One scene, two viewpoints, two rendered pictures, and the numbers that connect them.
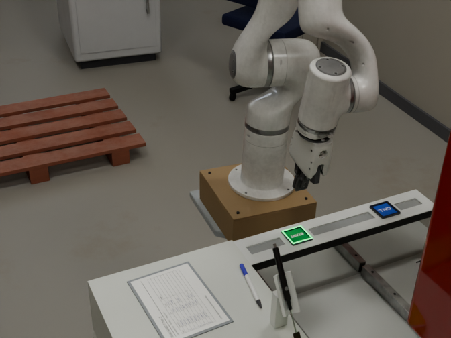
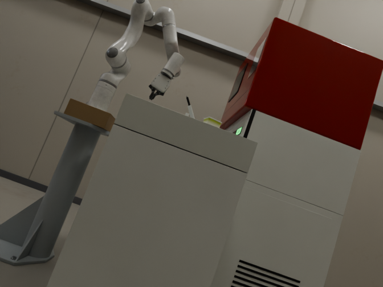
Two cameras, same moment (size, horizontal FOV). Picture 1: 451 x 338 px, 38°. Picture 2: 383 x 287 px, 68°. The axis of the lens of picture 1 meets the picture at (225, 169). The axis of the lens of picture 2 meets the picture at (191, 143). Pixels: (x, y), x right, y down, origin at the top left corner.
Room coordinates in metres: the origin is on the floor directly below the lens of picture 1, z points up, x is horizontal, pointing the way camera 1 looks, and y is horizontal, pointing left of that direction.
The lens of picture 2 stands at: (0.28, 1.28, 0.68)
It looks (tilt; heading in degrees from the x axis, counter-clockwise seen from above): 8 degrees up; 293
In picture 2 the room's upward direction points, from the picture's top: 20 degrees clockwise
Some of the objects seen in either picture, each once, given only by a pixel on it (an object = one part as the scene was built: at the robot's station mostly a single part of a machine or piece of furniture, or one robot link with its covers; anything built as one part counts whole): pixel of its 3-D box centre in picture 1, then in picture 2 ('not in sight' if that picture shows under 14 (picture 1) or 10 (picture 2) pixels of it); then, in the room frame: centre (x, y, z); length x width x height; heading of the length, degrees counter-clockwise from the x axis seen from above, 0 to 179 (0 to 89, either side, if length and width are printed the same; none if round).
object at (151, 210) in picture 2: not in sight; (150, 222); (1.02, -0.27, 0.41); 0.96 x 0.64 x 0.82; 116
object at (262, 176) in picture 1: (264, 154); (101, 98); (1.56, -0.11, 1.01); 0.19 x 0.19 x 0.18
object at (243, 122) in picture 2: not in sight; (227, 148); (0.84, -0.66, 1.02); 0.81 x 0.03 x 0.40; 116
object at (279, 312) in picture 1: (284, 304); (189, 117); (0.95, -0.12, 1.03); 0.06 x 0.04 x 0.13; 26
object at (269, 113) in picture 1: (282, 83); (116, 71); (1.57, -0.14, 1.22); 0.19 x 0.12 x 0.24; 103
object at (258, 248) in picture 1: (337, 245); not in sight; (1.31, -0.29, 0.89); 0.55 x 0.09 x 0.14; 116
